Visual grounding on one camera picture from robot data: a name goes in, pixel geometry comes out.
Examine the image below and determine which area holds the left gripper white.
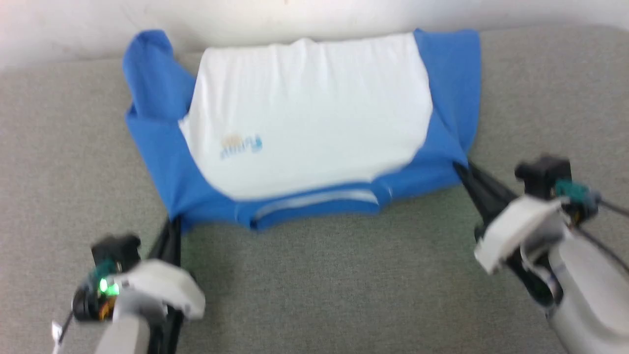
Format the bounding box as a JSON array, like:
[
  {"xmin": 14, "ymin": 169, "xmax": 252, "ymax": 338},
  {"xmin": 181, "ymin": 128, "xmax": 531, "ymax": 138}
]
[{"xmin": 114, "ymin": 216, "xmax": 206, "ymax": 321}]

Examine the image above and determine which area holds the grey fabric sofa cushion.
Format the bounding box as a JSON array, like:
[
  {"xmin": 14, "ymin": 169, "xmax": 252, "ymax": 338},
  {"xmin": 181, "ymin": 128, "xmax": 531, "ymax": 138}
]
[{"xmin": 0, "ymin": 25, "xmax": 629, "ymax": 354}]

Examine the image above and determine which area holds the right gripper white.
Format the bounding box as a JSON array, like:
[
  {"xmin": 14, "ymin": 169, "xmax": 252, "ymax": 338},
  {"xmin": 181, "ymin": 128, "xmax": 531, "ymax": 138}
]
[{"xmin": 452, "ymin": 160, "xmax": 567, "ymax": 276}]

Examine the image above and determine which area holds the blue and white shirt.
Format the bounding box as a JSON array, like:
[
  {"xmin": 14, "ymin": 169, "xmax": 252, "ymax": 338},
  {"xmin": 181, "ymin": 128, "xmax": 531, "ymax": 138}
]
[{"xmin": 122, "ymin": 28, "xmax": 482, "ymax": 232}]

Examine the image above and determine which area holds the thin black cable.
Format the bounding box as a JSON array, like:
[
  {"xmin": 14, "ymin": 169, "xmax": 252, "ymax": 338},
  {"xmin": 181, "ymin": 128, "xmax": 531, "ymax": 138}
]
[
  {"xmin": 576, "ymin": 227, "xmax": 629, "ymax": 274},
  {"xmin": 596, "ymin": 198, "xmax": 629, "ymax": 218},
  {"xmin": 51, "ymin": 310, "xmax": 75, "ymax": 354}
]

